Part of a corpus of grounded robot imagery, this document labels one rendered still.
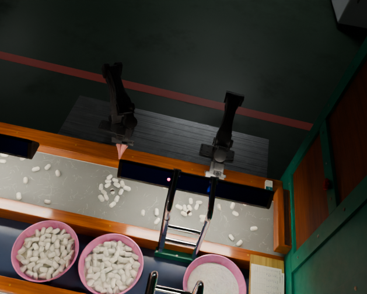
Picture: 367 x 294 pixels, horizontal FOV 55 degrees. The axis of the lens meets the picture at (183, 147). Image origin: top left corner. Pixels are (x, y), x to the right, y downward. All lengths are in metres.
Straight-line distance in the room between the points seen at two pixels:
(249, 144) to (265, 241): 0.65
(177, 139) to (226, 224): 0.62
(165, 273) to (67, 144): 0.82
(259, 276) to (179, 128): 0.98
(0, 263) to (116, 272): 0.50
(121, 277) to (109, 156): 0.62
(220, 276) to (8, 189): 1.05
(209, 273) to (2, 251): 0.91
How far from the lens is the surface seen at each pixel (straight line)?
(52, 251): 1.66
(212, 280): 1.63
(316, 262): 1.43
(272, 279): 1.66
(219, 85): 3.53
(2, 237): 1.82
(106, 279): 1.60
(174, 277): 1.67
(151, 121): 2.16
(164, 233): 1.47
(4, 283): 1.63
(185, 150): 2.04
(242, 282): 1.63
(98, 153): 1.88
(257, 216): 1.81
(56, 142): 1.95
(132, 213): 1.71
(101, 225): 1.66
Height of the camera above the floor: 2.25
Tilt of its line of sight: 50 degrees down
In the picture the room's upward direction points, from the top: 11 degrees clockwise
